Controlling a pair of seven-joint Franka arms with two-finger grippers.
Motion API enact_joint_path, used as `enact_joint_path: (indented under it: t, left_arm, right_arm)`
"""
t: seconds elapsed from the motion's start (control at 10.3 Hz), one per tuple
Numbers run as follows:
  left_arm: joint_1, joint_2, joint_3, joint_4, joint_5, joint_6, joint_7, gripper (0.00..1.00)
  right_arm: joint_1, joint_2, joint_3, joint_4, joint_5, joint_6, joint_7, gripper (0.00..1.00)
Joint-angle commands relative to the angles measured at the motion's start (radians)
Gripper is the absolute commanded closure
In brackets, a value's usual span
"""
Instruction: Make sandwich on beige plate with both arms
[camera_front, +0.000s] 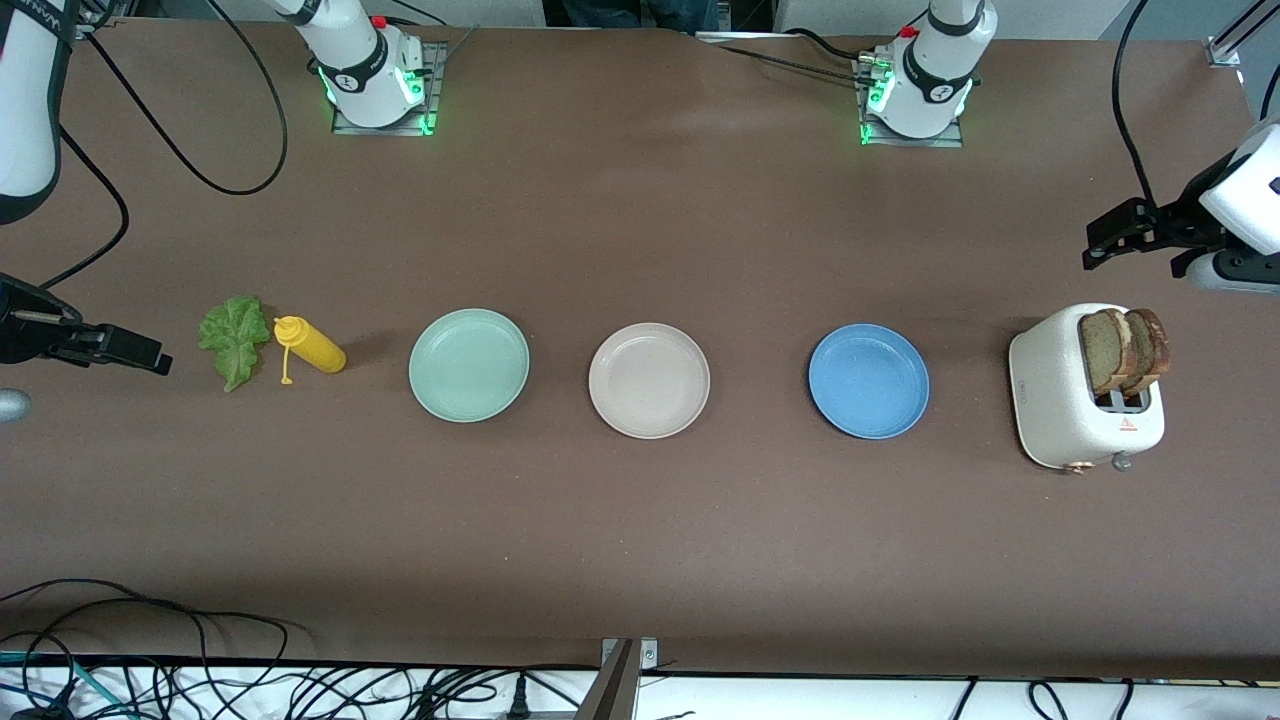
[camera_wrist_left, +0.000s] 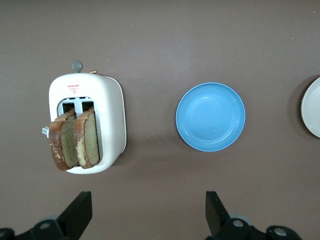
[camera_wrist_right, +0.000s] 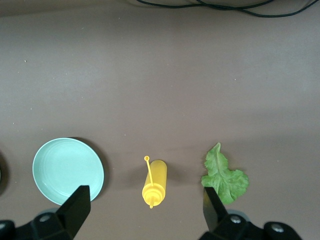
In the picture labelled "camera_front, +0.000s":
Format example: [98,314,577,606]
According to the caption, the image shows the green lettuce leaf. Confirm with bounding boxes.
[198,295,273,393]

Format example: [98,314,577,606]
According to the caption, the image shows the brown toast slice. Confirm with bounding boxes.
[1078,308,1136,396]
[1125,307,1171,399]

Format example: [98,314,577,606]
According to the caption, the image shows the yellow squeeze bottle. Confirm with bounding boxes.
[273,316,348,386]

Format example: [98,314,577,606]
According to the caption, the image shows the blue plate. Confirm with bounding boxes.
[808,323,931,440]

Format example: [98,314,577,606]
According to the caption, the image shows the mint green plate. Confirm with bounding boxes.
[408,308,531,424]

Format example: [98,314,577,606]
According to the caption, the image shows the beige plate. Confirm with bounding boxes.
[588,322,712,440]

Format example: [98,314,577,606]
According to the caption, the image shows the white toaster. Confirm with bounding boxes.
[1008,303,1167,473]

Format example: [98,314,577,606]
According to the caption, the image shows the person in blue jeans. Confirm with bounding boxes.
[540,0,776,36]

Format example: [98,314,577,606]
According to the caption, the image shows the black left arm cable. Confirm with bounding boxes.
[1112,0,1166,211]

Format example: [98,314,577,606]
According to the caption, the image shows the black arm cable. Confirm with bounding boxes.
[35,0,291,293]
[1112,0,1166,211]

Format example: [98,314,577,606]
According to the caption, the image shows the aluminium frame rail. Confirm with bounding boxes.
[70,0,136,39]
[1205,0,1280,69]

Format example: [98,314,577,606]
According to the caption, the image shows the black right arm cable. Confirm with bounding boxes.
[35,0,291,293]

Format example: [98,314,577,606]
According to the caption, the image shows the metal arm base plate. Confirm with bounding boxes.
[332,40,448,136]
[853,55,966,149]

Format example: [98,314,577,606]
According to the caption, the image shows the thin black looping cable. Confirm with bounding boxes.
[0,578,301,666]

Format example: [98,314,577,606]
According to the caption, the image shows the teal cable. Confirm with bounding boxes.
[0,650,136,720]

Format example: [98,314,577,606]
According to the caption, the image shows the black base power cable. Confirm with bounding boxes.
[700,30,881,86]

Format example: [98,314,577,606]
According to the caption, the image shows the tangled black cables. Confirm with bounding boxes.
[0,630,701,720]

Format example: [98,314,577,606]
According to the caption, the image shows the short black cables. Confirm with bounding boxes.
[950,678,1136,720]

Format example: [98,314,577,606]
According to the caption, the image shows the grey metal bracket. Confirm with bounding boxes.
[598,638,661,720]

